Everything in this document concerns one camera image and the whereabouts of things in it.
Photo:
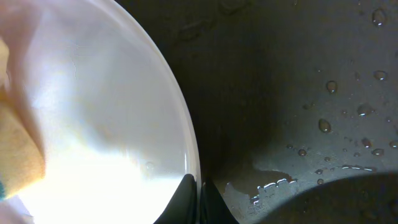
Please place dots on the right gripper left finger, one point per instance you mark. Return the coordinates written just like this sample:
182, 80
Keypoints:
182, 208

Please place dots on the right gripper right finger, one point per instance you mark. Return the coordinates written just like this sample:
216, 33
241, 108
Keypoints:
213, 209

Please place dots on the pink plate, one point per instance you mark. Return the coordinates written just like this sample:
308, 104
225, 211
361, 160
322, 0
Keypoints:
104, 109

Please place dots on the green and yellow sponge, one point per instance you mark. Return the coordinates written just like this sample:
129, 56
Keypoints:
21, 161

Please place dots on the white cream plate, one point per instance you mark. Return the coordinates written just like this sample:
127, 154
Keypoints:
360, 199

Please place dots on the dark brown serving tray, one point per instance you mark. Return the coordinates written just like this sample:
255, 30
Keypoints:
284, 95

